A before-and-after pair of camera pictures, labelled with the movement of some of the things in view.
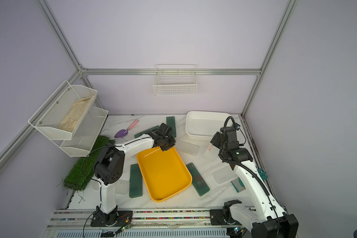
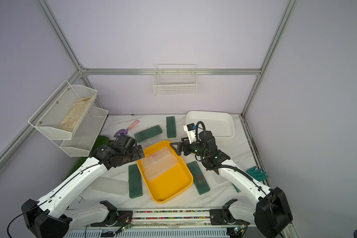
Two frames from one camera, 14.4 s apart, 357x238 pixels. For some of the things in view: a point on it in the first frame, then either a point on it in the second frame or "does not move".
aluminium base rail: x=77 y=223 does not move
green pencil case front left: x=136 y=181 does not move
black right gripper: x=216 y=140 to x=182 y=145
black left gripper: x=172 y=143 to x=136 y=154
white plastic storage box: x=205 y=124 does not move
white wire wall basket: x=175 y=79 does not move
